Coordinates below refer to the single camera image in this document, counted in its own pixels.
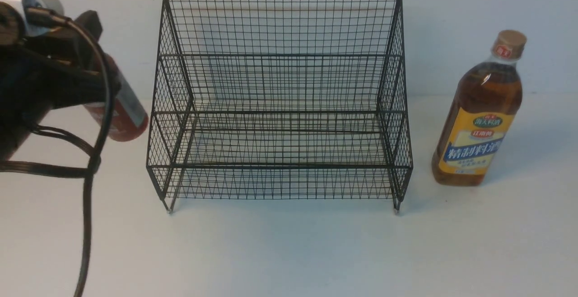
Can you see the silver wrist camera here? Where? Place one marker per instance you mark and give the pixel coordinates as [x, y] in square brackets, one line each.
[27, 10]

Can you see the red sauce bottle yellow cap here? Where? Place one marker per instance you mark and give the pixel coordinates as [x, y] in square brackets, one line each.
[130, 118]

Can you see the brown cooking wine bottle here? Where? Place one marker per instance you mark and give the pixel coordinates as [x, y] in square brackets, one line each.
[486, 101]

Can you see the black wire mesh shelf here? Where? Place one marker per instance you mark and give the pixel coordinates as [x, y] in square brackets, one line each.
[280, 99]

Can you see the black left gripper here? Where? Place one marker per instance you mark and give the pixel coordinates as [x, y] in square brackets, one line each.
[38, 74]

